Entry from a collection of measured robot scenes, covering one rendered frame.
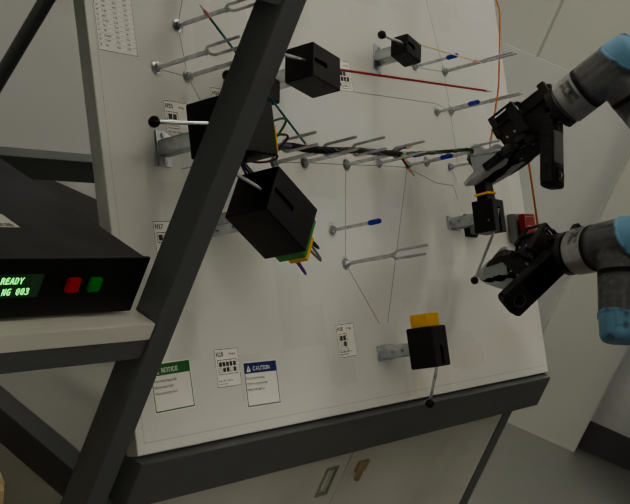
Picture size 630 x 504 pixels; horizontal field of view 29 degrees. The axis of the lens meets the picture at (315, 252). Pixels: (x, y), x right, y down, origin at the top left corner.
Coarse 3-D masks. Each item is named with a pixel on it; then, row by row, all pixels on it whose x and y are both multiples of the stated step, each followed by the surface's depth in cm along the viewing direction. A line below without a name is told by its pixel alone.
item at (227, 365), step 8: (216, 352) 158; (224, 352) 159; (232, 352) 161; (216, 360) 158; (224, 360) 159; (232, 360) 161; (216, 368) 158; (224, 368) 159; (232, 368) 160; (224, 376) 159; (232, 376) 160; (240, 376) 161; (224, 384) 158; (232, 384) 160; (240, 384) 161
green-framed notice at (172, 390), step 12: (180, 360) 152; (168, 372) 150; (180, 372) 152; (156, 384) 148; (168, 384) 150; (180, 384) 151; (192, 384) 153; (156, 396) 148; (168, 396) 149; (180, 396) 151; (192, 396) 153; (156, 408) 147; (168, 408) 149; (180, 408) 151
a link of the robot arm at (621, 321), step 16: (608, 272) 187; (624, 272) 186; (608, 288) 187; (624, 288) 186; (608, 304) 186; (624, 304) 185; (608, 320) 186; (624, 320) 185; (608, 336) 186; (624, 336) 185
